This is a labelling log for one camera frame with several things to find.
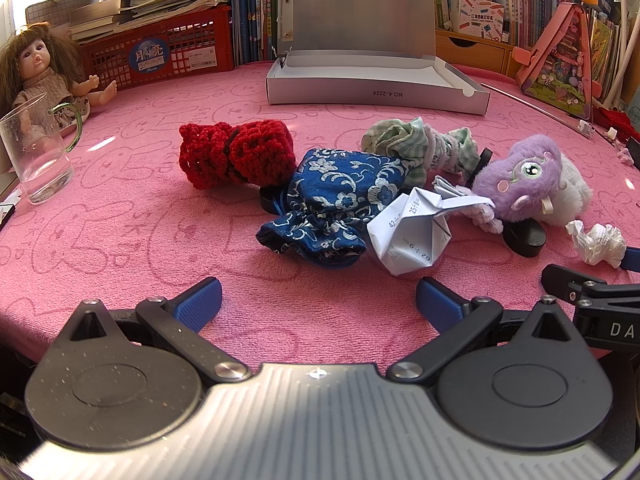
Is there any row of shelf books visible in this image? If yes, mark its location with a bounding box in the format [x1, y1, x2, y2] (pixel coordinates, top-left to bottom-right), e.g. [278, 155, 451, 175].
[270, 0, 626, 48]

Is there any white plastic tube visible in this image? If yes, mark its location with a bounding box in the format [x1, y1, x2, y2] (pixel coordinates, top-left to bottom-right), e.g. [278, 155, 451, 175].
[607, 0, 640, 106]

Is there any white paper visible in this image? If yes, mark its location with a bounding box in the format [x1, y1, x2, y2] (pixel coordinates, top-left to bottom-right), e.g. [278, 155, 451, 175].
[566, 220, 627, 268]
[366, 176, 496, 277]

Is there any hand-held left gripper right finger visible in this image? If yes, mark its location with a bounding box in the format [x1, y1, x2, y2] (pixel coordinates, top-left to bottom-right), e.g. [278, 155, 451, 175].
[386, 276, 586, 383]

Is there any thin metal rod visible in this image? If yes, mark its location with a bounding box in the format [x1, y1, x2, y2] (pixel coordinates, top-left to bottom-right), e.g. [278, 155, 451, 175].
[481, 82, 596, 133]

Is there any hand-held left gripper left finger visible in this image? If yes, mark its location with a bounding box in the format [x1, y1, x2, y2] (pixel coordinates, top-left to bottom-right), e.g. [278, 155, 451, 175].
[59, 276, 253, 382]

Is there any red knitted pouch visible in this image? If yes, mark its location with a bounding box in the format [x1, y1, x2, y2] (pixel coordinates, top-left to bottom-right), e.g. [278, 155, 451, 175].
[179, 119, 297, 190]

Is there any green checked fabric pouch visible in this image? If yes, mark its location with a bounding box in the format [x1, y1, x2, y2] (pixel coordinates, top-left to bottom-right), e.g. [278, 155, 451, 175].
[361, 116, 482, 187]

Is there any pink chenille rope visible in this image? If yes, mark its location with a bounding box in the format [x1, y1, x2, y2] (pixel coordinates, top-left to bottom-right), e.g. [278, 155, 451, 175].
[452, 185, 503, 234]

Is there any red plastic crate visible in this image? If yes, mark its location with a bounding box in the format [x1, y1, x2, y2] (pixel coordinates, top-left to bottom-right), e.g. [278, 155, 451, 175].
[79, 6, 236, 91]

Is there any white printed carton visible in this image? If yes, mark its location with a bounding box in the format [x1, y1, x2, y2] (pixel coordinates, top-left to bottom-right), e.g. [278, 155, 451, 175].
[450, 0, 506, 43]

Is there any pink bunny print mat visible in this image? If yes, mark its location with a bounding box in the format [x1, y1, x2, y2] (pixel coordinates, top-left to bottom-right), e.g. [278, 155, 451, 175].
[0, 60, 640, 361]

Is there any grey grid board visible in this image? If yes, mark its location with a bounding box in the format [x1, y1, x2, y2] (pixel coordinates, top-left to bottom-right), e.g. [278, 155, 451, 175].
[25, 0, 72, 27]

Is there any crumpled white paper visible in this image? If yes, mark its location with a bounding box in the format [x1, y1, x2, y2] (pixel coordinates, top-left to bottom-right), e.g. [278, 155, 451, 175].
[566, 220, 627, 268]

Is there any row of upright blue books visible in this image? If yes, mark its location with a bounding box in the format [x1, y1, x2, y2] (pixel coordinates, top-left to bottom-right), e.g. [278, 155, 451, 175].
[227, 0, 281, 67]

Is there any grey cardboard box with lid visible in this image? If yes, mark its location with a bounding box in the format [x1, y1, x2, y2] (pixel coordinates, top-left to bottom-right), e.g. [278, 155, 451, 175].
[266, 0, 491, 115]

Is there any black round lid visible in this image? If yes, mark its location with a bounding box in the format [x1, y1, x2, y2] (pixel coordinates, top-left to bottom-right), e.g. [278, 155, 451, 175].
[260, 186, 291, 213]
[502, 220, 548, 259]
[467, 147, 493, 183]

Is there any white fluffy pompom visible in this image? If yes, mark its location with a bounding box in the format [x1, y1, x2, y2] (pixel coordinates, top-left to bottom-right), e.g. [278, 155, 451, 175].
[471, 133, 593, 226]

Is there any wooden drawer shelf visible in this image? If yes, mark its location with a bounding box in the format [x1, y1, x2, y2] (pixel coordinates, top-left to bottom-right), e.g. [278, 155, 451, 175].
[435, 27, 526, 78]

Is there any blue floral fabric pouch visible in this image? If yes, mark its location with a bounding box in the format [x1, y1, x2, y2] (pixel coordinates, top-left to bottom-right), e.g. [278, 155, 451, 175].
[256, 147, 407, 267]

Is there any brown-haired doll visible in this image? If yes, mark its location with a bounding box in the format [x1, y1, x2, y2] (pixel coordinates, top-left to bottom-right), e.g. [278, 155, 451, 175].
[0, 22, 118, 133]

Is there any clear glass mug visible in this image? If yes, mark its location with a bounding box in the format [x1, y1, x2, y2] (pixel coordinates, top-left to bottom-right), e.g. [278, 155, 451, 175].
[0, 96, 83, 205]

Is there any red knitted cloth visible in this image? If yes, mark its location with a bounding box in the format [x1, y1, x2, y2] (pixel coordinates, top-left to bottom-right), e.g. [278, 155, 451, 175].
[597, 106, 640, 136]

